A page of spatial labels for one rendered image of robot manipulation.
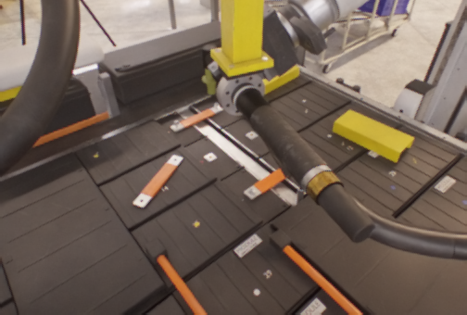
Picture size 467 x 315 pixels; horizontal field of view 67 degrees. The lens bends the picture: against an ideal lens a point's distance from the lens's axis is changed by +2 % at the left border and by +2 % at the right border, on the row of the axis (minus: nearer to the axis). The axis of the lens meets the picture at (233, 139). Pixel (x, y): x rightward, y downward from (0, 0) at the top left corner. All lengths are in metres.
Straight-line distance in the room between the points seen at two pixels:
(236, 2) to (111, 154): 0.47
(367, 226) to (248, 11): 0.33
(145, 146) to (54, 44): 0.54
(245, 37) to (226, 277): 0.38
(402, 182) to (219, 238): 0.40
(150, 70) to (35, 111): 0.69
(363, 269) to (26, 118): 0.52
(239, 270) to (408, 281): 0.26
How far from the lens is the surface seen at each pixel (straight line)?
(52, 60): 0.32
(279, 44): 0.67
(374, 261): 0.65
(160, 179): 0.74
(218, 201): 0.69
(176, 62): 1.00
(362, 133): 0.84
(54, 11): 0.34
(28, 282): 0.67
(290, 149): 0.47
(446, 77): 2.02
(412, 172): 0.83
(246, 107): 0.56
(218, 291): 0.59
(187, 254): 0.63
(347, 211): 0.42
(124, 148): 0.84
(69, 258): 0.67
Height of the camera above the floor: 1.53
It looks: 40 degrees down
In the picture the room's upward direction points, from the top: 1 degrees counter-clockwise
